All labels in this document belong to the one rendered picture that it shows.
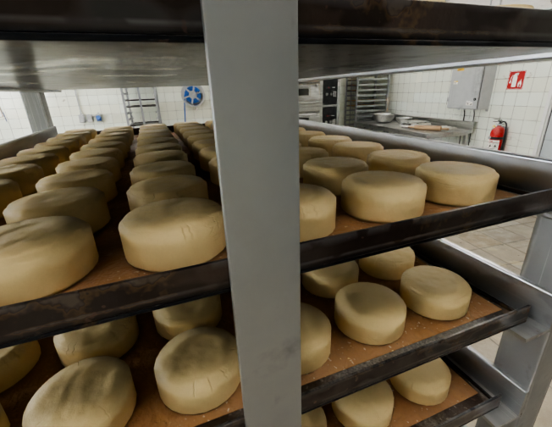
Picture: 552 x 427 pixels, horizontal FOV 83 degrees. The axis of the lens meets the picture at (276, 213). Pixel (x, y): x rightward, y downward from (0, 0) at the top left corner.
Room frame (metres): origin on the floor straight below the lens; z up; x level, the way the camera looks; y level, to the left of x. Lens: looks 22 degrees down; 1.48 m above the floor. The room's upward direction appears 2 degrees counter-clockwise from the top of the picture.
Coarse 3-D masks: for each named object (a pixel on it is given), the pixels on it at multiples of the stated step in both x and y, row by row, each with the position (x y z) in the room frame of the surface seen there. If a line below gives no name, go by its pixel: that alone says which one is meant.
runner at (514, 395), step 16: (464, 352) 0.22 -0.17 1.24; (464, 368) 0.22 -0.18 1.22; (480, 368) 0.21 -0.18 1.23; (496, 368) 0.20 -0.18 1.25; (480, 384) 0.20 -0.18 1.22; (496, 384) 0.19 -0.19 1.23; (512, 384) 0.18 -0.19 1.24; (512, 400) 0.18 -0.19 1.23; (496, 416) 0.17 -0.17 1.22; (512, 416) 0.17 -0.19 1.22
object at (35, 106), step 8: (24, 96) 0.59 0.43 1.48; (32, 96) 0.60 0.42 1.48; (40, 96) 0.60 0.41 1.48; (24, 104) 0.59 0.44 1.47; (32, 104) 0.59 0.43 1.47; (40, 104) 0.60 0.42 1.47; (32, 112) 0.59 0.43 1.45; (40, 112) 0.60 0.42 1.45; (48, 112) 0.62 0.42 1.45; (32, 120) 0.59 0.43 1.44; (40, 120) 0.60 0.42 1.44; (48, 120) 0.60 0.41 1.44; (32, 128) 0.59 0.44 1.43; (40, 128) 0.59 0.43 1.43
